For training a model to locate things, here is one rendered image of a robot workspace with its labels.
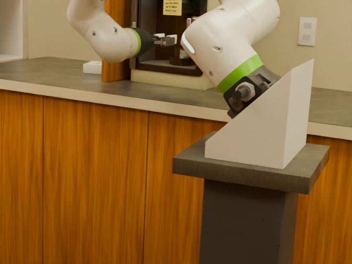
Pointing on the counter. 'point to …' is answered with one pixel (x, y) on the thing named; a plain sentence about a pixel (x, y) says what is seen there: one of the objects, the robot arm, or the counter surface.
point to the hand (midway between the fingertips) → (165, 39)
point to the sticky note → (172, 7)
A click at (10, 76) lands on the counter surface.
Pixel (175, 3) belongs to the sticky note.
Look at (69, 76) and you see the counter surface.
